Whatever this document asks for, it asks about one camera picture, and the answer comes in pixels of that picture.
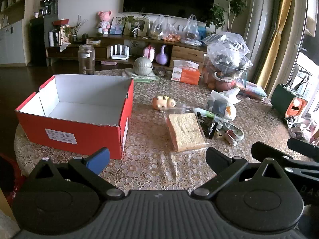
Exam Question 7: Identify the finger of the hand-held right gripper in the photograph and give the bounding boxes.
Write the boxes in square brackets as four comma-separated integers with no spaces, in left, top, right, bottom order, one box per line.
[251,142,319,180]
[287,138,319,162]

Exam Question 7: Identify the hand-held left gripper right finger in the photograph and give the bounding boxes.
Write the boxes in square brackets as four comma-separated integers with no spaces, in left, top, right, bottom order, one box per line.
[191,147,287,198]

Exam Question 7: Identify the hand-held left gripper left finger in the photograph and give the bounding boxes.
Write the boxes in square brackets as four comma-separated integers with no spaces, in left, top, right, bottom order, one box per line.
[29,147,124,200]

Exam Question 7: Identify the pale green strap gadget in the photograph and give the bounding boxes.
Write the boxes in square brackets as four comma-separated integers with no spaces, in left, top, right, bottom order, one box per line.
[224,123,245,146]

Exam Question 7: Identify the clear bag of black pins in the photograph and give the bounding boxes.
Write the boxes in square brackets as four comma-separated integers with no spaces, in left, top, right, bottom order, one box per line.
[196,116,225,140]

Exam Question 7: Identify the red cardboard shoe box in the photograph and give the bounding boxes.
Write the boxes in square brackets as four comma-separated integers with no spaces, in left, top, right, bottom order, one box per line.
[15,74,134,160]

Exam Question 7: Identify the bagged sliced bread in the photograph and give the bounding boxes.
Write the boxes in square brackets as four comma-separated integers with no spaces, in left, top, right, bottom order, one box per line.
[163,107,209,152]

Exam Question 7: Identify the clear bag of small items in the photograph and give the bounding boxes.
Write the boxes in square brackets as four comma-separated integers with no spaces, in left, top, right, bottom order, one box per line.
[287,115,319,145]

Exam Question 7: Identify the orange white holder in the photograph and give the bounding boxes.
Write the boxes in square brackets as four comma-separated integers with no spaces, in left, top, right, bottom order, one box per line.
[285,97,309,118]

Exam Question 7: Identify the green white small packet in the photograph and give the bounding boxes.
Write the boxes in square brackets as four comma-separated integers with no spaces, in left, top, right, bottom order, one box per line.
[196,109,218,119]

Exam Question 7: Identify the dark green utensil holder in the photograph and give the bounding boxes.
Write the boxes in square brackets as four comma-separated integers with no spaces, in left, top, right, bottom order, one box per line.
[270,78,309,120]

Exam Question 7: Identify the stack of flat packets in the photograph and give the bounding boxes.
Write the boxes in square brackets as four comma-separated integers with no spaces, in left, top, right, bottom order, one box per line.
[237,81,268,100]

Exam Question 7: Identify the white plastic bag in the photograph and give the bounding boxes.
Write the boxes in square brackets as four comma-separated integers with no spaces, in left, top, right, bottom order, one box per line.
[206,88,241,122]

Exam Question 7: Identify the clear bag of red fruits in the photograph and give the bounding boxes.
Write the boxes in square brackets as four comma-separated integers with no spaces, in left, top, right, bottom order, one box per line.
[202,66,246,93]

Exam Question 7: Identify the hot dog squishy toy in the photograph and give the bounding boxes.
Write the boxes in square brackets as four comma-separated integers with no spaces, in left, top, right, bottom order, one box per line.
[153,95,176,110]

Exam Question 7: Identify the orange tissue pack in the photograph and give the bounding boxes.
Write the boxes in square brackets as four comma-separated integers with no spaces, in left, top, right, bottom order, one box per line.
[171,60,201,85]

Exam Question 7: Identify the green folded cloth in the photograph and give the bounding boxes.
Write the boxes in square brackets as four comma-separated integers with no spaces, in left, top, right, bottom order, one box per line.
[122,68,160,83]

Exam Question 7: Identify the dark red cloth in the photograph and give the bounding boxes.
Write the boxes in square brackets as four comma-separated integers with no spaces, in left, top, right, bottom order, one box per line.
[0,154,24,206]

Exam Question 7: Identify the tall glass jar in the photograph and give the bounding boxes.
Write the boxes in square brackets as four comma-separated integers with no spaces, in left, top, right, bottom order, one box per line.
[78,44,96,75]

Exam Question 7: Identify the green white stacked bowls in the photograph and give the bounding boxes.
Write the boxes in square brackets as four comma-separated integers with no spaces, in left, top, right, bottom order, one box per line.
[133,57,154,76]

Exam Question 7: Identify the yellow curtain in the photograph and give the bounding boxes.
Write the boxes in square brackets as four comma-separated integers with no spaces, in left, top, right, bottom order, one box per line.
[257,0,296,90]

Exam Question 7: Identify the large clear bag of parts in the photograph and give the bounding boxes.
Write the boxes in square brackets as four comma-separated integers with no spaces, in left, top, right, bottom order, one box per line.
[201,32,251,80]

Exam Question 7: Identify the glass balcony window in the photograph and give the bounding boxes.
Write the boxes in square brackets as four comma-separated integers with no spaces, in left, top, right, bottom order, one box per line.
[295,0,319,130]

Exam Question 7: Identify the white router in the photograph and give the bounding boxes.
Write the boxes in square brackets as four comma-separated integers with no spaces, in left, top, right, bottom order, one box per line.
[111,44,130,60]

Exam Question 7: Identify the wooden television cabinet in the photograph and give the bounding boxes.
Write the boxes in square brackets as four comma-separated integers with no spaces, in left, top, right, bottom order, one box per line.
[45,33,210,71]

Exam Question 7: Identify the purple gourd ornament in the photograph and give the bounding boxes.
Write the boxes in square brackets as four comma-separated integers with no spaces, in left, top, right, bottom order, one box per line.
[156,45,168,65]

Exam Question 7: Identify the pink toy backpack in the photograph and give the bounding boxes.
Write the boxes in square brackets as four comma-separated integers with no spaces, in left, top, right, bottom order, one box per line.
[143,45,156,61]

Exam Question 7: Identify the white standing air conditioner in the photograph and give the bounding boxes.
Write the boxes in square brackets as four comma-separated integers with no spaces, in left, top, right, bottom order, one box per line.
[243,0,277,80]

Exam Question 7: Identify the vase of dried twigs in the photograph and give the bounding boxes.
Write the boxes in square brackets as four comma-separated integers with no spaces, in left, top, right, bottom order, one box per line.
[71,15,88,43]

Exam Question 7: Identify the floral paper bag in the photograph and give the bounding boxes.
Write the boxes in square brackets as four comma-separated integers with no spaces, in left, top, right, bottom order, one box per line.
[58,25,72,45]

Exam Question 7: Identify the plastic bag with blue box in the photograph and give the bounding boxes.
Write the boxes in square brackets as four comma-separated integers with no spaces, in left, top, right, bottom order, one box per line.
[181,14,207,43]

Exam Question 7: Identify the dark tall cabinet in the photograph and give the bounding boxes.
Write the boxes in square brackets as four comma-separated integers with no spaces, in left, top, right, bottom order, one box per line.
[29,15,59,66]

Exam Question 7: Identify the pink plush doll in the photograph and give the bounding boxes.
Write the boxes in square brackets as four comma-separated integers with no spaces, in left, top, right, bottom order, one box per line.
[97,10,112,34]

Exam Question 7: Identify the plastic bag of oranges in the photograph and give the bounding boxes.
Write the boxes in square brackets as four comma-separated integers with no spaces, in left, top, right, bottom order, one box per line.
[150,15,180,41]

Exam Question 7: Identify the small potted plant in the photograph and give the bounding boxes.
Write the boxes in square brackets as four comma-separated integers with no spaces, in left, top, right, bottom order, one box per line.
[123,12,150,37]

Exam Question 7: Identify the black coffee machine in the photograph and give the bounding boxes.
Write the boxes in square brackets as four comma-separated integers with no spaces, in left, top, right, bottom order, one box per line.
[40,0,59,15]

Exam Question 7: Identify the picture frame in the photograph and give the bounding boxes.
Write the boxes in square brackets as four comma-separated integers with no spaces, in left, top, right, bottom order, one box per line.
[110,17,125,35]

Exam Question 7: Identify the wall shelf unit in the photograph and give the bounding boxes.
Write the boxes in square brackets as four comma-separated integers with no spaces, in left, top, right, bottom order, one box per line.
[0,0,28,65]

